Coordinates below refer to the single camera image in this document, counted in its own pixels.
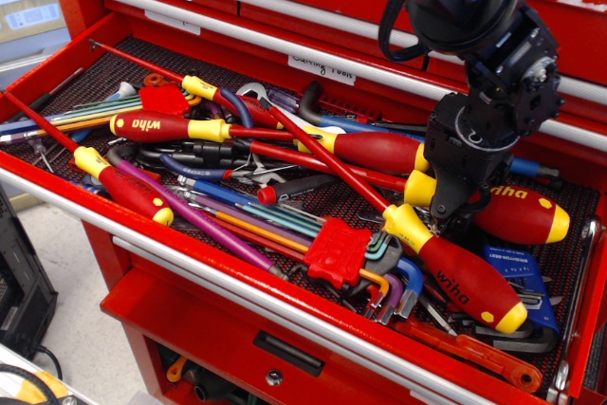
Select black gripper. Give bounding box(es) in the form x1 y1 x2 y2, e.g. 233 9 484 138
424 92 519 239

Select large red yellow Wiha screwdriver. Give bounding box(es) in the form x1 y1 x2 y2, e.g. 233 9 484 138
246 140 571 246

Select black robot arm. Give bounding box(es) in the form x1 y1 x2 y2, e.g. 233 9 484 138
378 0 563 222

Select front red yellow Wiha screwdriver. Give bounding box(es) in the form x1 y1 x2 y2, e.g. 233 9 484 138
260 99 527 334

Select blue hex key holder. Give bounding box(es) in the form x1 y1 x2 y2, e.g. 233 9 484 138
482 246 560 335

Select middle red yellow screwdriver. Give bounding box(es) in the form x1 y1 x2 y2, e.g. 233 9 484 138
302 125 431 175

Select red hex key holder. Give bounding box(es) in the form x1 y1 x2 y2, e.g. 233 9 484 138
303 218 372 289

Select open red tool drawer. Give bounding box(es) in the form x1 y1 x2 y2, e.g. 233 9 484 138
1 9 606 404

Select long blue hex key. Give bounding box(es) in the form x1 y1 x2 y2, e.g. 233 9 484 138
297 81 561 179

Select orange red flat tool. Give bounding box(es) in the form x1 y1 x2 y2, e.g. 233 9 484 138
391 318 543 393

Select small black red screwdriver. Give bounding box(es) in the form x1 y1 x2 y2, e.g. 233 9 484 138
257 175 339 206

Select white Cutting Tools label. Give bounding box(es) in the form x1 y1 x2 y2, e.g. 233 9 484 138
287 55 357 86

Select silver combination wrench right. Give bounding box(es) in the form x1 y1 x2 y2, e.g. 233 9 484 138
546 215 602 404

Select silver open-end wrench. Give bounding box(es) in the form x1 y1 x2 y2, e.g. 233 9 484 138
236 83 345 134

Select red metal tool chest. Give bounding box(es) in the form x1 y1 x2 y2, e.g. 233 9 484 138
43 0 607 405

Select purple long hex key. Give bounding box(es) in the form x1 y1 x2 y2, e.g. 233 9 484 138
106 146 288 281

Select back thin red screwdriver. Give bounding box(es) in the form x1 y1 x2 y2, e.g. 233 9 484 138
89 39 284 130

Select red holder back hex set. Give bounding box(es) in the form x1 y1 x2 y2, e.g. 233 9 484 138
138 83 191 117

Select left-pointing Wiha red screwdriver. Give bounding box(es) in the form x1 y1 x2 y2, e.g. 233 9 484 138
109 111 296 142

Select long left red screwdriver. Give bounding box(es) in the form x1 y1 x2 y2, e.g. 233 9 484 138
1 88 174 226

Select black box on floor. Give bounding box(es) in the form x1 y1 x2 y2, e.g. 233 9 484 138
1 193 58 359

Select blue handled pliers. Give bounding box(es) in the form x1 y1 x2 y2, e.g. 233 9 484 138
158 86 295 188

